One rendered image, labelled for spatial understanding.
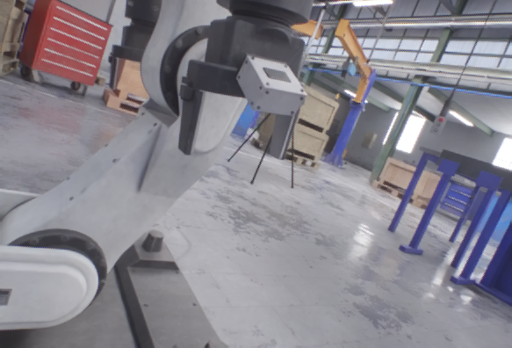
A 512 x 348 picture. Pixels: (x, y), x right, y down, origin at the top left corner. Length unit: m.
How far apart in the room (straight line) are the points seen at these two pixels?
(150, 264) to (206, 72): 0.57
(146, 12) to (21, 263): 0.46
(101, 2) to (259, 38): 13.58
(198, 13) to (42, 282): 0.39
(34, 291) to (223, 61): 0.37
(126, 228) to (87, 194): 0.08
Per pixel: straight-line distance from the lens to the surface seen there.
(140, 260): 0.79
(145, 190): 0.52
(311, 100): 6.20
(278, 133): 0.37
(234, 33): 0.30
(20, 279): 0.51
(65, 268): 0.51
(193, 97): 0.31
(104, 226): 0.53
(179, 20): 0.49
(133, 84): 4.65
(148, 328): 0.65
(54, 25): 4.51
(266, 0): 0.30
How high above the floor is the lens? 0.59
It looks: 8 degrees down
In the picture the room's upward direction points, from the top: 21 degrees clockwise
